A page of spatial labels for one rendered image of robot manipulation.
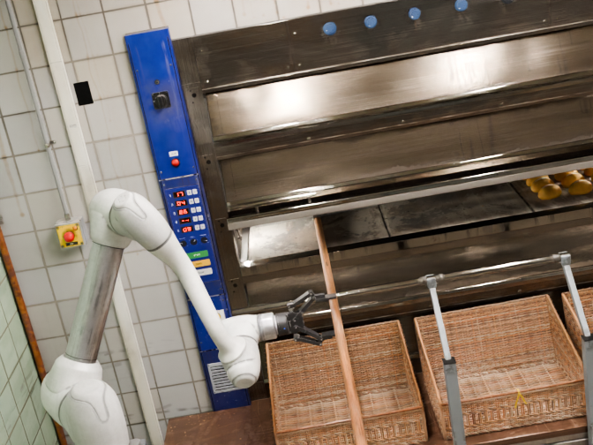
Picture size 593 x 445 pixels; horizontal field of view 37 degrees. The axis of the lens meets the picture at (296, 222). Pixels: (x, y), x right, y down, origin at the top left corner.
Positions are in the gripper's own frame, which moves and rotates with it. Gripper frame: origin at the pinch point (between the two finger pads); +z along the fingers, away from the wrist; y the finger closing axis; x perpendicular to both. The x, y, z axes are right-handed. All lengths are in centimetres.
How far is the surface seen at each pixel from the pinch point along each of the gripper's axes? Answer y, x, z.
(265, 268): 3, -57, -24
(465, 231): 2, -56, 56
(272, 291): 14, -59, -23
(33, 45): -98, -58, -90
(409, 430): 60, -16, 20
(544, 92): -48, -56, 91
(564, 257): 2, -18, 83
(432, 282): 3.4, -18.2, 35.9
